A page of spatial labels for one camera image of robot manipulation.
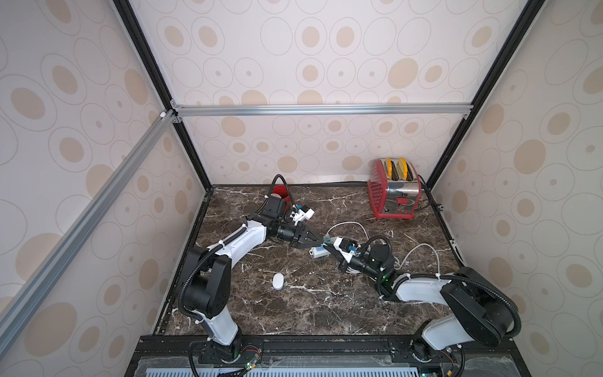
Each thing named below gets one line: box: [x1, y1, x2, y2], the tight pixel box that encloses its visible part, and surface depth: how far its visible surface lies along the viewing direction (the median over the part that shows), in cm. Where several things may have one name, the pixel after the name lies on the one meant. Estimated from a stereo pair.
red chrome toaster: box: [367, 157, 421, 221], surface depth 102 cm
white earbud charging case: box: [272, 272, 285, 291], surface depth 89 cm
